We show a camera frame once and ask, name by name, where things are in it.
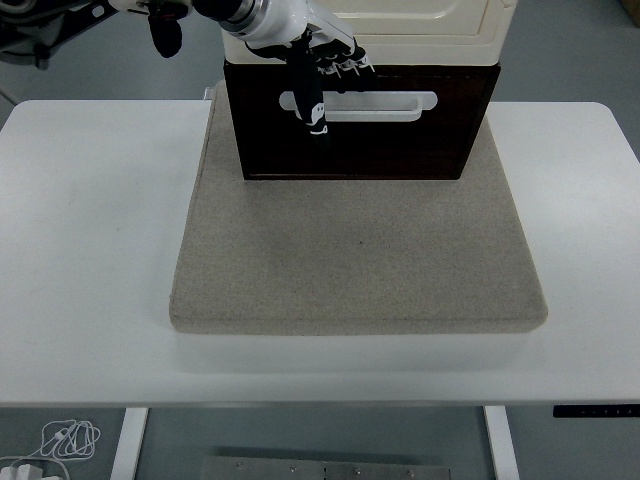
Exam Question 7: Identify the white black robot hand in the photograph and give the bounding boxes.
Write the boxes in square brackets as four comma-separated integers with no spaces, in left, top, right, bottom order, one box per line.
[243,0,376,150]

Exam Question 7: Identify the white drawer handle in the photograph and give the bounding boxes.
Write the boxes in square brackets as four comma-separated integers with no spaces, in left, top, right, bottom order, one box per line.
[278,90,440,124]

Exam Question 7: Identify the dark wooden drawer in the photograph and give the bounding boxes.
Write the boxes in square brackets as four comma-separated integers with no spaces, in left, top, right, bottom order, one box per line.
[227,72,496,129]

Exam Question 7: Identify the cream plastic cabinet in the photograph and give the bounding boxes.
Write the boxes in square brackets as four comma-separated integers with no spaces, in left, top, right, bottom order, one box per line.
[219,0,516,69]

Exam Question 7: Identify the dark wooden drawer case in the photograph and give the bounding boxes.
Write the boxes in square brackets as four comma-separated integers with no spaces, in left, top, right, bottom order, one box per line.
[223,58,503,181]

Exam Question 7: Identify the beige fabric mat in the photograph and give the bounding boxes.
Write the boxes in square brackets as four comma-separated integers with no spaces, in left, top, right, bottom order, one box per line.
[168,79,550,337]

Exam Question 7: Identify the grey metal plate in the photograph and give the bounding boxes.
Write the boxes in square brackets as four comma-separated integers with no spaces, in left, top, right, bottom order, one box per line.
[199,454,453,480]

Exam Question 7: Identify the white table leg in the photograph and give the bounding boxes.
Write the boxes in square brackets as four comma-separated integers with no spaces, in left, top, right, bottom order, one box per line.
[108,407,150,480]
[483,405,521,480]

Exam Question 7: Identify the black table control panel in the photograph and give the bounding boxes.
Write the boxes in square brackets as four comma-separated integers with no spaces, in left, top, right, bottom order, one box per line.
[552,405,640,419]

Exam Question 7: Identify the white charger adapter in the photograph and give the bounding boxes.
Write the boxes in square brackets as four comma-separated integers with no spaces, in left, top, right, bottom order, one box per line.
[2,462,49,480]

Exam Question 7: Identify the white cable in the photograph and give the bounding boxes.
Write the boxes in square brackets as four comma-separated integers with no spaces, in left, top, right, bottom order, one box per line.
[0,418,102,480]

